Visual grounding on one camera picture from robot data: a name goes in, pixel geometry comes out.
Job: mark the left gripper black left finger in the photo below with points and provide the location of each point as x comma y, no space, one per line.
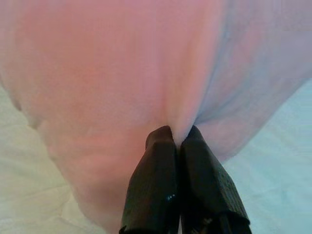
156,185

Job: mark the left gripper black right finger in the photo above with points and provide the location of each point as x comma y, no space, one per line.
207,195

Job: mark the pink pillow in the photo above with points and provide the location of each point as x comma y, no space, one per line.
109,73

